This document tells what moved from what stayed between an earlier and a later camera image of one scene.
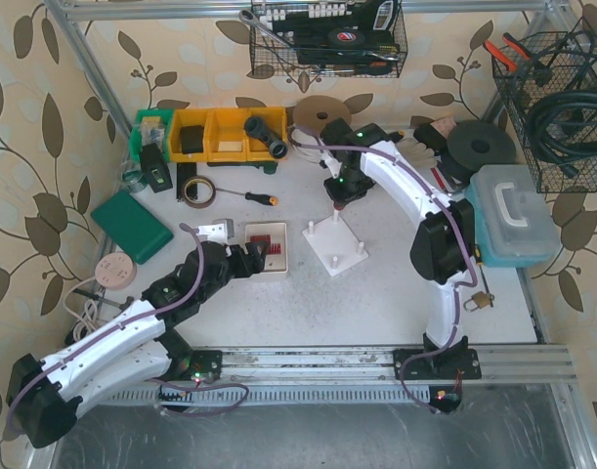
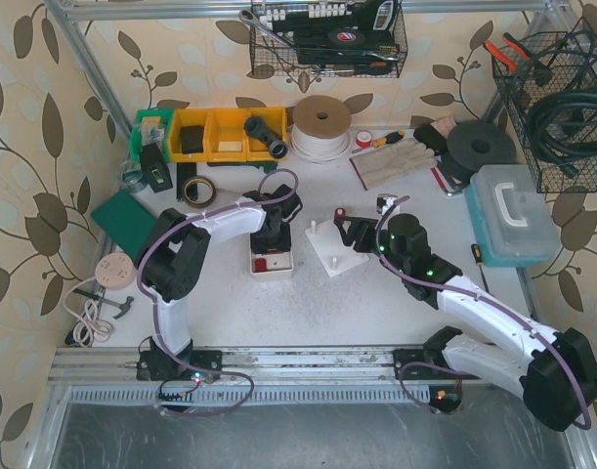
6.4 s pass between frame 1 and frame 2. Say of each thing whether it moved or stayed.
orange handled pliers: stayed
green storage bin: stayed
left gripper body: moved
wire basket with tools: stayed
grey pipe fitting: stayed
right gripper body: moved
